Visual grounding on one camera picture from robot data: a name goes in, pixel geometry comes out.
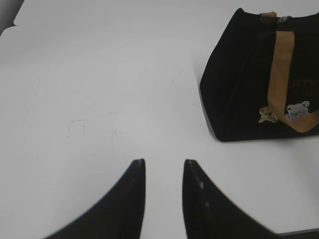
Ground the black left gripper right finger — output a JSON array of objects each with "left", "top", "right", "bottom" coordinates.
[{"left": 182, "top": 159, "right": 279, "bottom": 239}]

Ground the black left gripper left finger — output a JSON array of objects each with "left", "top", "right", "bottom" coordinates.
[{"left": 47, "top": 159, "right": 146, "bottom": 239}]

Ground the black canvas tote bag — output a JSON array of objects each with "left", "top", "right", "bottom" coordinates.
[{"left": 199, "top": 8, "right": 319, "bottom": 141}]

